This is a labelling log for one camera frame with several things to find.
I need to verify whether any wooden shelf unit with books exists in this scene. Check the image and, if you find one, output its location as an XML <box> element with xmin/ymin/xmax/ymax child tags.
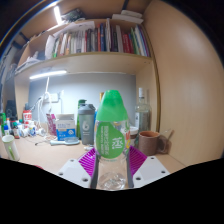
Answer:
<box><xmin>13</xmin><ymin>0</ymin><xmax>163</xmax><ymax>134</ymax></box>

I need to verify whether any clear bottle with green cap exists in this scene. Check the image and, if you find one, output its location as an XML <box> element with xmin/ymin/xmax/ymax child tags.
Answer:
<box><xmin>93</xmin><ymin>89</ymin><xmax>132</xmax><ymax>191</ymax></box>

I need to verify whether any brown mug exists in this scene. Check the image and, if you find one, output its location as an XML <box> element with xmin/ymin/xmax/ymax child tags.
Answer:
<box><xmin>137</xmin><ymin>130</ymin><xmax>168</xmax><ymax>157</ymax></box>

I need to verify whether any long ceiling light tube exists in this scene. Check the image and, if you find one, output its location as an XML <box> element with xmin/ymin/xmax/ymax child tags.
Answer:
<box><xmin>53</xmin><ymin>5</ymin><xmax>64</xmax><ymax>26</ymax></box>

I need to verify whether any clear glass bottle white cap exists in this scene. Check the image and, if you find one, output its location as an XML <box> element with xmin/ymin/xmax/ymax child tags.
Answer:
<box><xmin>134</xmin><ymin>87</ymin><xmax>153</xmax><ymax>134</ymax></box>

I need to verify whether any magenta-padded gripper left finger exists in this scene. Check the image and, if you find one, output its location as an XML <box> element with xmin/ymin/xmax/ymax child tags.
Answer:
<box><xmin>57</xmin><ymin>147</ymin><xmax>100</xmax><ymax>190</ymax></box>

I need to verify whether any magenta packet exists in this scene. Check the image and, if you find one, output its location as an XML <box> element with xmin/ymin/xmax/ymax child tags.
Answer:
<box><xmin>45</xmin><ymin>113</ymin><xmax>58</xmax><ymax>136</ymax></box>

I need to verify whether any dark green bottle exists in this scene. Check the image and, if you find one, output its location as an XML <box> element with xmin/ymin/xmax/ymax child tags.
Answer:
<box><xmin>76</xmin><ymin>98</ymin><xmax>88</xmax><ymax>139</ymax></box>

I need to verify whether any white-lidded brown jar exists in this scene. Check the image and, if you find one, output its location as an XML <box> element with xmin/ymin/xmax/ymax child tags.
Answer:
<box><xmin>129</xmin><ymin>125</ymin><xmax>140</xmax><ymax>148</ymax></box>

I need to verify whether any grey shaker bottle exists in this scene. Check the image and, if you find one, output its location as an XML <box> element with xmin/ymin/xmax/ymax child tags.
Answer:
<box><xmin>77</xmin><ymin>103</ymin><xmax>97</xmax><ymax>145</ymax></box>

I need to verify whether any under-shelf light strip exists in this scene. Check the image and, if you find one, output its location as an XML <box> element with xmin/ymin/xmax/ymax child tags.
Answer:
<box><xmin>29</xmin><ymin>69</ymin><xmax>68</xmax><ymax>80</ymax></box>

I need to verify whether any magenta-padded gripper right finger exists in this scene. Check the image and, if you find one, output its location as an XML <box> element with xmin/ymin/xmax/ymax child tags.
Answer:
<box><xmin>124</xmin><ymin>145</ymin><xmax>171</xmax><ymax>190</ymax></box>

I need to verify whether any white power strip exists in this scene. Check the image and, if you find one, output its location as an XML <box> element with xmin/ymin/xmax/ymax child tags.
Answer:
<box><xmin>42</xmin><ymin>92</ymin><xmax>63</xmax><ymax>105</ymax></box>

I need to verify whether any green canister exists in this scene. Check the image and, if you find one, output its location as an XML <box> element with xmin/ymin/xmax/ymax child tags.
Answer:
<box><xmin>0</xmin><ymin>112</ymin><xmax>7</xmax><ymax>134</ymax></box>

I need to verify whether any light blue hair brush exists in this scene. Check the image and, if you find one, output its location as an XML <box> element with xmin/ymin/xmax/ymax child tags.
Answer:
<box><xmin>49</xmin><ymin>136</ymin><xmax>81</xmax><ymax>147</ymax></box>

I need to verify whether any blue and white carton box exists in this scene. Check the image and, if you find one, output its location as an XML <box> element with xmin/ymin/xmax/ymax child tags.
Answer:
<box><xmin>54</xmin><ymin>113</ymin><xmax>77</xmax><ymax>142</ymax></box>

